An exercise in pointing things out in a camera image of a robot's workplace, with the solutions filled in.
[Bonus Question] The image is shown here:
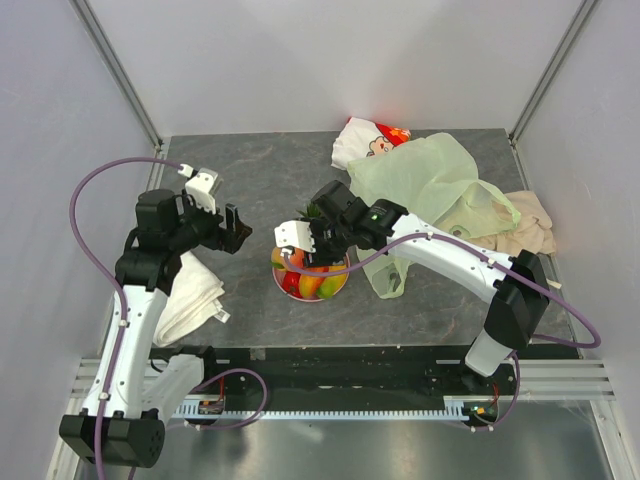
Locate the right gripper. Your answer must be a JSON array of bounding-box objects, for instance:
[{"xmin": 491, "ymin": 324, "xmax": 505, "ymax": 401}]
[{"xmin": 301, "ymin": 216, "xmax": 353, "ymax": 270}]

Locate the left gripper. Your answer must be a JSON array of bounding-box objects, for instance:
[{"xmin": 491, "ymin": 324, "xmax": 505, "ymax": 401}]
[{"xmin": 168, "ymin": 189, "xmax": 251, "ymax": 254}]

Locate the fake pineapple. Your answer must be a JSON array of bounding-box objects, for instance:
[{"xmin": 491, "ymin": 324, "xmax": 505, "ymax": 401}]
[{"xmin": 297, "ymin": 203, "xmax": 322, "ymax": 222}]

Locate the fake red orange mango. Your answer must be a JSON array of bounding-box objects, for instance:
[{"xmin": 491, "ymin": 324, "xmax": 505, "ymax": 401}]
[{"xmin": 299, "ymin": 274, "xmax": 324, "ymax": 299}]

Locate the fake yellow pear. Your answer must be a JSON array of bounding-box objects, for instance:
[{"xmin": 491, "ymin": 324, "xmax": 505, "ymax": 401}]
[{"xmin": 270, "ymin": 247, "xmax": 287, "ymax": 271}]

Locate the fake red bell pepper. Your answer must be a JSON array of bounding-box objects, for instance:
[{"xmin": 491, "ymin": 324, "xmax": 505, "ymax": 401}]
[{"xmin": 281, "ymin": 271, "xmax": 301, "ymax": 298}]

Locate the green avocado print plastic bag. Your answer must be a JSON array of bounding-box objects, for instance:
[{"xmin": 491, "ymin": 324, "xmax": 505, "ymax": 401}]
[{"xmin": 345, "ymin": 131, "xmax": 522, "ymax": 301}]

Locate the fake peach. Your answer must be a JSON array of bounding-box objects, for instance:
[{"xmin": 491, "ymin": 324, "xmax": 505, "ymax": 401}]
[{"xmin": 288, "ymin": 249, "xmax": 305, "ymax": 269}]

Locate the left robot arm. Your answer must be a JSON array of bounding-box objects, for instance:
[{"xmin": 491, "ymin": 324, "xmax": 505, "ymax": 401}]
[{"xmin": 59, "ymin": 189, "xmax": 252, "ymax": 478}]

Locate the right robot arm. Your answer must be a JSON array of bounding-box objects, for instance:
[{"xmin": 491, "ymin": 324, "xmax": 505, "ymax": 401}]
[{"xmin": 307, "ymin": 181, "xmax": 549, "ymax": 394}]

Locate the white red cartoon bag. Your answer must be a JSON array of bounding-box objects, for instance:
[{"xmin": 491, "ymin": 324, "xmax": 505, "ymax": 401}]
[{"xmin": 331, "ymin": 117, "xmax": 411, "ymax": 170}]

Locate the pink plate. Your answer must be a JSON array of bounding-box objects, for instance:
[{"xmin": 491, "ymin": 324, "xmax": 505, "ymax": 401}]
[{"xmin": 270, "ymin": 247, "xmax": 349, "ymax": 303}]

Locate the white folded towel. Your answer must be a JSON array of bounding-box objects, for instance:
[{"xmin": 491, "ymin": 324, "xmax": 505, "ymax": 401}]
[{"xmin": 153, "ymin": 252, "xmax": 230, "ymax": 347}]

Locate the beige crumpled cloth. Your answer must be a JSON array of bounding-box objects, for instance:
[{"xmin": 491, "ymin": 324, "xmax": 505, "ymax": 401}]
[{"xmin": 470, "ymin": 191, "xmax": 557, "ymax": 256}]

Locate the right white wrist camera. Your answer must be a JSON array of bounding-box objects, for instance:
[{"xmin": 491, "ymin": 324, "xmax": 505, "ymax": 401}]
[{"xmin": 274, "ymin": 220, "xmax": 316, "ymax": 257}]

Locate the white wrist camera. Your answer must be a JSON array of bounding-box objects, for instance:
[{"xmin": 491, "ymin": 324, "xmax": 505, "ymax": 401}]
[
  {"xmin": 274, "ymin": 220, "xmax": 316, "ymax": 257},
  {"xmin": 178, "ymin": 163, "xmax": 221, "ymax": 214}
]

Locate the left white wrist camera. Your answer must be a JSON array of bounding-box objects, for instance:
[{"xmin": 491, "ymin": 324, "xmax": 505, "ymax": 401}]
[{"xmin": 178, "ymin": 163, "xmax": 221, "ymax": 214}]

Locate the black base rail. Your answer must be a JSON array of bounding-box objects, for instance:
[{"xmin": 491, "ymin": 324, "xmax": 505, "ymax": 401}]
[{"xmin": 144, "ymin": 344, "xmax": 516, "ymax": 401}]

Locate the slotted cable duct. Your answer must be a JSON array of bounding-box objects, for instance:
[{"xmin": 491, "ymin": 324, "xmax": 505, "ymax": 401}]
[{"xmin": 172, "ymin": 398, "xmax": 469, "ymax": 421}]

